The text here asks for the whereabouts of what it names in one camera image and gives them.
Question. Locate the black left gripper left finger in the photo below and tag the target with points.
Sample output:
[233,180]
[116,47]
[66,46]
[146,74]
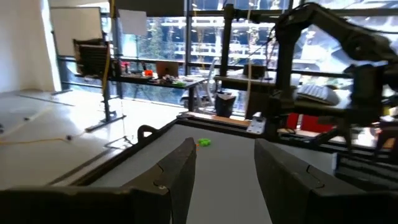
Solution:
[140,202]

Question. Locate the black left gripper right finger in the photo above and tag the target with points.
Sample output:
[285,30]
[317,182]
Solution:
[311,202]

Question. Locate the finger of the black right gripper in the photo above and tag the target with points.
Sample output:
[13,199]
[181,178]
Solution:
[347,137]
[381,138]

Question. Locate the green foam decoration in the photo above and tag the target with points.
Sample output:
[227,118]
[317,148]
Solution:
[204,142]

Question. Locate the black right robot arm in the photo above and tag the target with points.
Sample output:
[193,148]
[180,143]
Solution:
[286,62]

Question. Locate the red box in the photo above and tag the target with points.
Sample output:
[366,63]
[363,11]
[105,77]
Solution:
[311,124]

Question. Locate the grey keyboard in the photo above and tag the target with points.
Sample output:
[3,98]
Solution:
[317,93]

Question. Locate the orange plastic spider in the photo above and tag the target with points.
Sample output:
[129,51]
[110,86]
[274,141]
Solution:
[197,147]

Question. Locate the black tripod stand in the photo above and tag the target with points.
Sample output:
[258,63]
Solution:
[107,102]

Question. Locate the wooden table side board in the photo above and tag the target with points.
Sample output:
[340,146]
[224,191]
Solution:
[217,119]

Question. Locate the black waste bin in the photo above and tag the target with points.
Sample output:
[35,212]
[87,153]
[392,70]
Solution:
[225,105]

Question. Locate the black cluttered desk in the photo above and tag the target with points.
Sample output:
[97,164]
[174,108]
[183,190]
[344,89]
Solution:
[186,81]

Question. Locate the red cup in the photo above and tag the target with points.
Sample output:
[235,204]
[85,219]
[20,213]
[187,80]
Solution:
[148,72]

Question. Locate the white chair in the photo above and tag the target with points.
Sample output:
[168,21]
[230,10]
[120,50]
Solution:
[209,87]

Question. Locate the brown cardboard box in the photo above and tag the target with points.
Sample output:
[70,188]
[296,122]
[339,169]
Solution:
[167,69]

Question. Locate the black slatted crate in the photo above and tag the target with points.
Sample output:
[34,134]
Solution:
[91,57]

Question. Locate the glass window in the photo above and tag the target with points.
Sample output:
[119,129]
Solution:
[168,40]

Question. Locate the white paper sheet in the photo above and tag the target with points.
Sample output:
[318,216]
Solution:
[132,21]

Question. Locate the whiteboard on stand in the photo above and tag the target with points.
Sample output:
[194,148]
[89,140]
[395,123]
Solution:
[76,29]

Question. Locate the black frame hook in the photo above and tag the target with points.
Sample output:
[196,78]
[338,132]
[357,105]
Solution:
[146,127]

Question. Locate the white metal bracket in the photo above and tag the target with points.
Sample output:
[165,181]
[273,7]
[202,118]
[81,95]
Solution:
[257,124]

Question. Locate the black vertical post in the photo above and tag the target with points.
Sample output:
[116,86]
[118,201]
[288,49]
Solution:
[227,40]

